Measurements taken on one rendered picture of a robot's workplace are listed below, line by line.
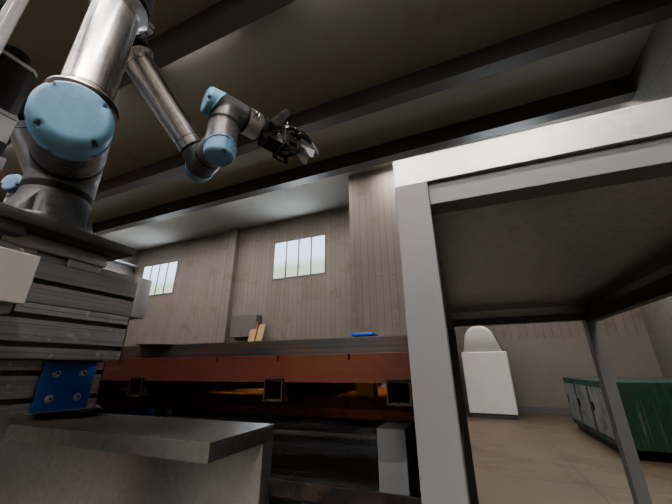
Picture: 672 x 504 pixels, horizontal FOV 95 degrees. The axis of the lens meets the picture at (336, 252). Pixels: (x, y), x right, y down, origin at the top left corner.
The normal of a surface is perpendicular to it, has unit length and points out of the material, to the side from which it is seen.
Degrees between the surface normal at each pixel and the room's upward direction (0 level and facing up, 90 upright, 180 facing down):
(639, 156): 90
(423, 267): 90
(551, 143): 90
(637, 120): 90
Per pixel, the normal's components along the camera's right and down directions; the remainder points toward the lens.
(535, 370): -0.39, -0.33
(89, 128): 0.66, -0.15
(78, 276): 0.92, -0.14
